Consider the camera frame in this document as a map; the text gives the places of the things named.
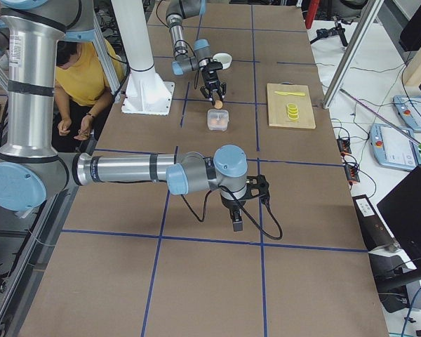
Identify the near blue teach pendant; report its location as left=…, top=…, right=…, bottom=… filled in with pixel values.
left=370, top=123, right=421, bottom=171

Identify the black electronics box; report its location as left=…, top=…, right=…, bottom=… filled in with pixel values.
left=353, top=194, right=394, bottom=251

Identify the person in yellow shirt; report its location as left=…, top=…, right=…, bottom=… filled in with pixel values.
left=52, top=41, right=114, bottom=152

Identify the aluminium frame post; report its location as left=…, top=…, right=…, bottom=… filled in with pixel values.
left=322, top=0, right=384, bottom=109

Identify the back lemon slice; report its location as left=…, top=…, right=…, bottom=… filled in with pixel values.
left=286, top=103, right=298, bottom=110

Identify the front lemon slice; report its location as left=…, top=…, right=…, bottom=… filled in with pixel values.
left=288, top=114, right=299, bottom=121

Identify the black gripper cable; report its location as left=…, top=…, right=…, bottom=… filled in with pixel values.
left=178, top=185, right=283, bottom=242
left=156, top=0, right=211, bottom=89

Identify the brown egg from bowl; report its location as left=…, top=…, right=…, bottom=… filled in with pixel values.
left=214, top=100, right=223, bottom=109

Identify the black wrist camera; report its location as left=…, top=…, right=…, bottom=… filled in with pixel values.
left=246, top=175, right=270, bottom=206
left=201, top=60, right=223, bottom=72

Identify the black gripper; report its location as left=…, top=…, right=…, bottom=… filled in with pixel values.
left=220, top=192, right=245, bottom=232
left=200, top=68, right=227, bottom=104

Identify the white ceramic bowl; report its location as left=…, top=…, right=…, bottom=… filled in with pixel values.
left=213, top=53, right=232, bottom=70

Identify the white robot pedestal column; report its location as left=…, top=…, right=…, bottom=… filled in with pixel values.
left=112, top=0, right=154, bottom=72

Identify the clear plastic egg box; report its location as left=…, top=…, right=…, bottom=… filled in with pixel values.
left=207, top=109, right=229, bottom=131

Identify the yellow plastic knife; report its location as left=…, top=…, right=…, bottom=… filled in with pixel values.
left=274, top=91, right=306, bottom=97

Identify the green handled reacher grabber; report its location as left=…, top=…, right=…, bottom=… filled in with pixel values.
left=340, top=88, right=421, bottom=151

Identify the blue teach pendant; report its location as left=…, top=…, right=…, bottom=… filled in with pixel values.
left=370, top=123, right=421, bottom=171
left=393, top=95, right=421, bottom=133

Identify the wooden cutting board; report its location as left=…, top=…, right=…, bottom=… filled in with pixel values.
left=267, top=83, right=316, bottom=129

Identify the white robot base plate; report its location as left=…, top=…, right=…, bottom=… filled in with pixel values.
left=121, top=73, right=175, bottom=116

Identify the far blue teach pendant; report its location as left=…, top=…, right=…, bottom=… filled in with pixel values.
left=393, top=95, right=421, bottom=133

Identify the black monitor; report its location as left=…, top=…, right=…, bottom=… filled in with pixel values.
left=377, top=165, right=421, bottom=261

